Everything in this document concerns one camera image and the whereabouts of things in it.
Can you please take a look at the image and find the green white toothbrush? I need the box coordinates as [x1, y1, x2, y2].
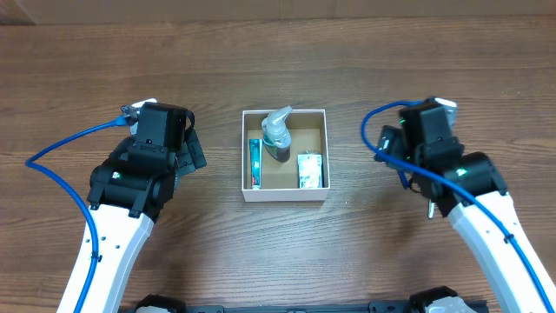
[427, 200, 435, 219]

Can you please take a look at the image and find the red green toothpaste tube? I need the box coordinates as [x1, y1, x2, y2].
[249, 139, 262, 190]

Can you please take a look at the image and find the clear pump sanitizer bottle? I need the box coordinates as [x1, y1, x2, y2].
[261, 106, 293, 163]

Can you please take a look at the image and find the green white soap packet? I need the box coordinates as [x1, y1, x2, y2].
[297, 153, 324, 189]

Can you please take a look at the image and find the blue disposable razor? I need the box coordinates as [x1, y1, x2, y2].
[397, 170, 411, 190]

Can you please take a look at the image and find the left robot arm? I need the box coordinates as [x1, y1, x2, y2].
[58, 98, 207, 312]

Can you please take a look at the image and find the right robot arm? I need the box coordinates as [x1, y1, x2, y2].
[361, 97, 555, 312]

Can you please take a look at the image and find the white cardboard box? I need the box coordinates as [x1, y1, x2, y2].
[241, 110, 330, 203]

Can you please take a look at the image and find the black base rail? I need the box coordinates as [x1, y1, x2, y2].
[129, 285, 490, 313]

